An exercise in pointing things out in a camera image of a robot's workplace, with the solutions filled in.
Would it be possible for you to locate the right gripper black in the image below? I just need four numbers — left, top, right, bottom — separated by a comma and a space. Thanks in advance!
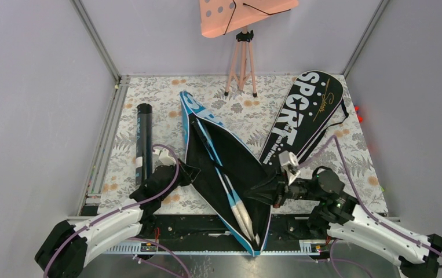
244, 164, 324, 209

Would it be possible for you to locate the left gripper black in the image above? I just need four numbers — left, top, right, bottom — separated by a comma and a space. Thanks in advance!
159, 158, 199, 200

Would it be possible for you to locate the blue racket bag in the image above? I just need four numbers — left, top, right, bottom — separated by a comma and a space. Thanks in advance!
179, 90, 271, 257

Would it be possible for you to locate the blue racket white grip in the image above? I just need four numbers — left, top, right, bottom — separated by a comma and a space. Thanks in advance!
191, 119, 261, 245

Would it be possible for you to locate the black shuttlecock tube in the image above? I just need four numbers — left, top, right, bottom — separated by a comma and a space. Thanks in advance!
135, 103, 153, 187

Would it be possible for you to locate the black sport racket bag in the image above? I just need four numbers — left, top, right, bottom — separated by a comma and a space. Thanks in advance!
259, 71, 349, 169

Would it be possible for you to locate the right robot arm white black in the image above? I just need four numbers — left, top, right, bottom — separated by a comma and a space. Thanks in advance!
244, 166, 442, 277

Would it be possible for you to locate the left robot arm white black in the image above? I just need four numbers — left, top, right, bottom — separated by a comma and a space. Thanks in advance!
34, 160, 200, 277

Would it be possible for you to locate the floral table mat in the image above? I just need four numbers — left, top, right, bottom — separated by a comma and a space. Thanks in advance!
98, 75, 388, 214

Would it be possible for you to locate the pink music stand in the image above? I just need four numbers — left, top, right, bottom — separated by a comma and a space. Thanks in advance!
198, 0, 299, 98

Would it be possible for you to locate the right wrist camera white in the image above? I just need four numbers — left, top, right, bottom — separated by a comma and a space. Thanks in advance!
279, 151, 301, 185

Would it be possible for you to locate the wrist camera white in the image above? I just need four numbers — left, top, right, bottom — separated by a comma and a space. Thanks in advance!
153, 147, 176, 166
279, 151, 301, 185

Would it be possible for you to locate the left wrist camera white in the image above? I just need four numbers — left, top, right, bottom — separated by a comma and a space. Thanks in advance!
153, 147, 176, 166

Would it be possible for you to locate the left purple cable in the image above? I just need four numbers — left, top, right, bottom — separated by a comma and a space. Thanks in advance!
42, 144, 193, 278

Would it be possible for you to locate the purple cable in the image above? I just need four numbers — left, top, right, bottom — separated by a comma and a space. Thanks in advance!
297, 135, 442, 278
42, 144, 193, 278

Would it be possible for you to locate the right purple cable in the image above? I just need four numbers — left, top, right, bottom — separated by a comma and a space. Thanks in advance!
297, 135, 442, 278

